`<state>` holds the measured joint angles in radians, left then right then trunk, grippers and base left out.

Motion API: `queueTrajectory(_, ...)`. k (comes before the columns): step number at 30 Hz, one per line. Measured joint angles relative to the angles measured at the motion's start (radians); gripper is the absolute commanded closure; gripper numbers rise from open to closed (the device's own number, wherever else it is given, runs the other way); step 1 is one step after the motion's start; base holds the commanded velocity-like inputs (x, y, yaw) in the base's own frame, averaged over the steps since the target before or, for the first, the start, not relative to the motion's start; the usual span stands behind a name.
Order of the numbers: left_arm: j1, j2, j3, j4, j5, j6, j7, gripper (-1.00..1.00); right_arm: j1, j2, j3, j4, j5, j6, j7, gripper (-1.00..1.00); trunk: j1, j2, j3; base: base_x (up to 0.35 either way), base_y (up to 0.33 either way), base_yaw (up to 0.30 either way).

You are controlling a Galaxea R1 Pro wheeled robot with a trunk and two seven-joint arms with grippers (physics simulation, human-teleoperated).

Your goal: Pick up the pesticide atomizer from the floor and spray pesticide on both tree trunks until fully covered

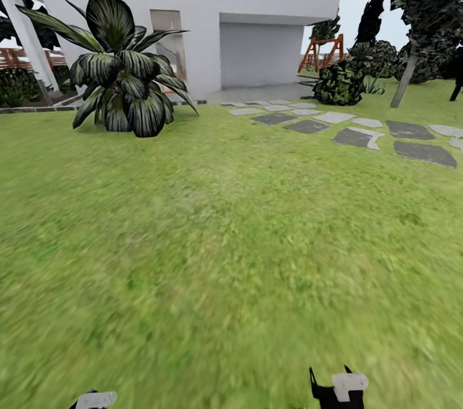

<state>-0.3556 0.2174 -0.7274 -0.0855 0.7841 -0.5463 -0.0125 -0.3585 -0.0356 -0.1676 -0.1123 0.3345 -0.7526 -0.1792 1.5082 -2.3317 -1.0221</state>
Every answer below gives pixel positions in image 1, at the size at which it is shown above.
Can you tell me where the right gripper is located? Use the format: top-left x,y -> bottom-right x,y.
311,380 -> 364,409

